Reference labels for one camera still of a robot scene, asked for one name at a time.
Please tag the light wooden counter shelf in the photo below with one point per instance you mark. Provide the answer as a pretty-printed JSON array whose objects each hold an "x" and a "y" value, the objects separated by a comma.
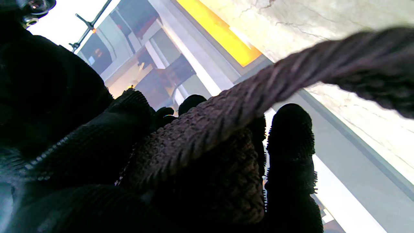
[{"x": 339, "y": 200}]

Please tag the dark brown woven belt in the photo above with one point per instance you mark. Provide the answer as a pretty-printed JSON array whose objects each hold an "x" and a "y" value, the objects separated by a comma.
[{"x": 210, "y": 129}]

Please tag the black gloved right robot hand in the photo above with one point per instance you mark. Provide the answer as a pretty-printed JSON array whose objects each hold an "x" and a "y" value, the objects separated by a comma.
[{"x": 38, "y": 90}]

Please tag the black angled slab stand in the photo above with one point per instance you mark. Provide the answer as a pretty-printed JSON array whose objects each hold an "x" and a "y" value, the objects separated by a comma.
[{"x": 174, "y": 72}]

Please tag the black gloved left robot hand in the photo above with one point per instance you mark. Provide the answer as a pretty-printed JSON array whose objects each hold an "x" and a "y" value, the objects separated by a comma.
[{"x": 81, "y": 161}]

